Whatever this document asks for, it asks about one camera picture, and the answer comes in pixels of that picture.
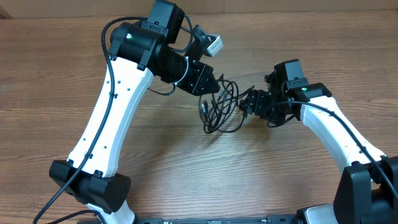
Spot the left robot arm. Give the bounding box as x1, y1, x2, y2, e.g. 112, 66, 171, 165
49, 1, 223, 223

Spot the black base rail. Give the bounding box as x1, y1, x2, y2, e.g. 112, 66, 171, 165
133, 203, 354, 224

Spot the black USB cable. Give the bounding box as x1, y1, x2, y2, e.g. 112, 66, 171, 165
198, 73, 256, 134

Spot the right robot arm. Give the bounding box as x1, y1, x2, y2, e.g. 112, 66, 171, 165
239, 59, 397, 224

